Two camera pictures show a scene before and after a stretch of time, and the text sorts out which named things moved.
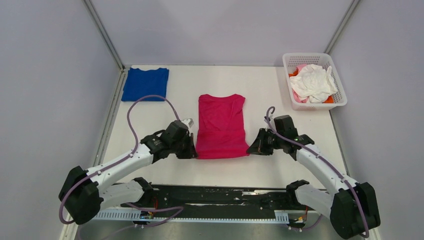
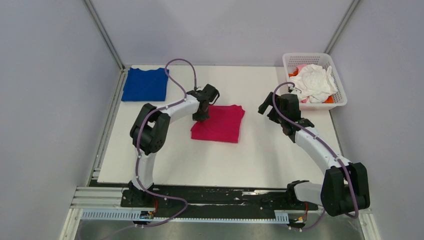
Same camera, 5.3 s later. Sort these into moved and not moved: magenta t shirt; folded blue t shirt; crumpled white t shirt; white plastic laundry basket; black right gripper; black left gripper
Moved: black left gripper; magenta t shirt; black right gripper
Not moved: crumpled white t shirt; white plastic laundry basket; folded blue t shirt
